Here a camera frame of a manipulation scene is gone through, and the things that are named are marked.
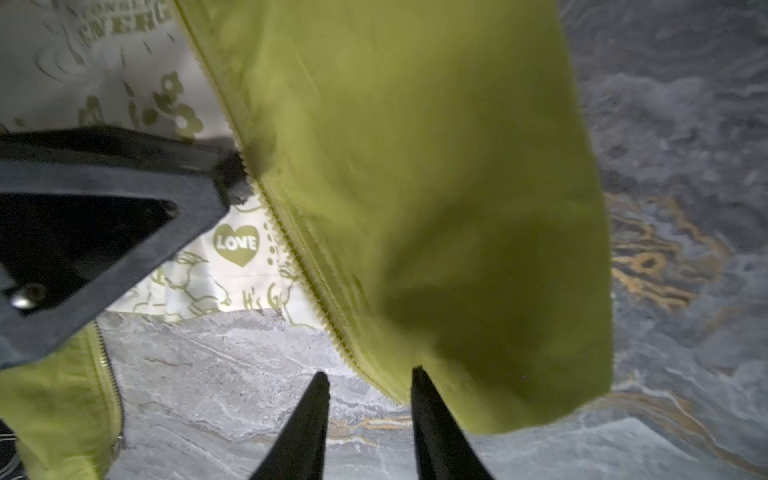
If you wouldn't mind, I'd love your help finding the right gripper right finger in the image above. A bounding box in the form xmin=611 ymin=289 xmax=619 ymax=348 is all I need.
xmin=411 ymin=367 xmax=493 ymax=480

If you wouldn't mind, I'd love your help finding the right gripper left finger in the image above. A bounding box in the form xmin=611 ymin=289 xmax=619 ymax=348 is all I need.
xmin=250 ymin=372 xmax=330 ymax=480

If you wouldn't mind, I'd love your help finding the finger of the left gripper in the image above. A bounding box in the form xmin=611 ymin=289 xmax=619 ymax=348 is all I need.
xmin=1 ymin=126 xmax=251 ymax=369

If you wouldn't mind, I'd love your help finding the green zip-up jacket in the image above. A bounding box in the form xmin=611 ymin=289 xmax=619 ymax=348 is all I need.
xmin=1 ymin=1 xmax=613 ymax=479

